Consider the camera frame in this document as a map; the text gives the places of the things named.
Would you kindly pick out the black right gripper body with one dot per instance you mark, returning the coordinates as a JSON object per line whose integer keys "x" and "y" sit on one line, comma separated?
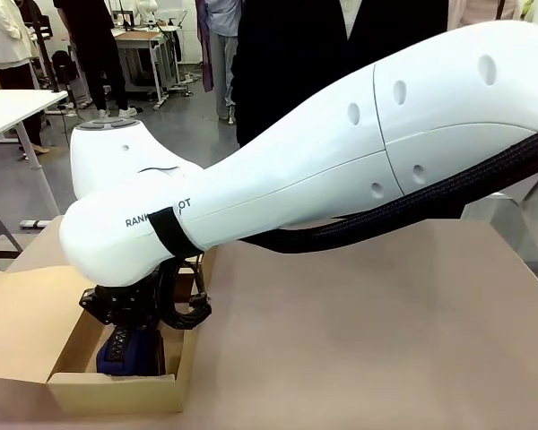
{"x": 130, "y": 304}

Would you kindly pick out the purple garment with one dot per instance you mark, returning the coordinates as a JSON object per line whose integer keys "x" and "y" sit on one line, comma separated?
{"x": 206, "y": 54}

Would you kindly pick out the person in black clothes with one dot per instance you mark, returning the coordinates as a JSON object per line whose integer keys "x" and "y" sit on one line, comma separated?
{"x": 89, "y": 45}

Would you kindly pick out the dark grey stool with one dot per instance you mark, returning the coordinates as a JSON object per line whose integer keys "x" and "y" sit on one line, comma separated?
{"x": 0, "y": 233}

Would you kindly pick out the person in pink top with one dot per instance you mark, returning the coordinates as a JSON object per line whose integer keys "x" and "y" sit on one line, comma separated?
{"x": 484, "y": 9}

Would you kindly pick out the person in white jacket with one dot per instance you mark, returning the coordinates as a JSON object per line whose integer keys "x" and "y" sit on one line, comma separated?
{"x": 4, "y": 31}

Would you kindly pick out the white workbench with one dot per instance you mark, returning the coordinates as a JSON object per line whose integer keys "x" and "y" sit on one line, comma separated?
{"x": 134, "y": 42}

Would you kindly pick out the white table with grey leg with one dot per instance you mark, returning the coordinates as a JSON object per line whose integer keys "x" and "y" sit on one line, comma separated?
{"x": 9, "y": 112}

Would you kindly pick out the black chair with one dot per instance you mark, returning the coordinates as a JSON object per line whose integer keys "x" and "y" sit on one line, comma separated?
{"x": 63, "y": 67}

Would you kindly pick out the person in blue-grey shirt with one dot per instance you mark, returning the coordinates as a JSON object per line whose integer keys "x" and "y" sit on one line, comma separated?
{"x": 224, "y": 27}

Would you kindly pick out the navy blue shoe black sole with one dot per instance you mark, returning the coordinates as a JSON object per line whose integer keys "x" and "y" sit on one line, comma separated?
{"x": 141, "y": 354}

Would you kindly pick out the person in black top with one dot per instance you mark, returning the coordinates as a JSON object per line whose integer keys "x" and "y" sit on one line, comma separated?
{"x": 287, "y": 67}

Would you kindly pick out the brown cardboard box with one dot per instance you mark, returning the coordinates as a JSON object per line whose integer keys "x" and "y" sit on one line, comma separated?
{"x": 22, "y": 322}

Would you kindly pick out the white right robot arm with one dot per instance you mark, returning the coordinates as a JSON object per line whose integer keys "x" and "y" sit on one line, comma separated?
{"x": 341, "y": 157}

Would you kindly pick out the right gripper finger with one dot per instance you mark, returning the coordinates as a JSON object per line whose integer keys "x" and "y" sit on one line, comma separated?
{"x": 160, "y": 354}
{"x": 90, "y": 304}

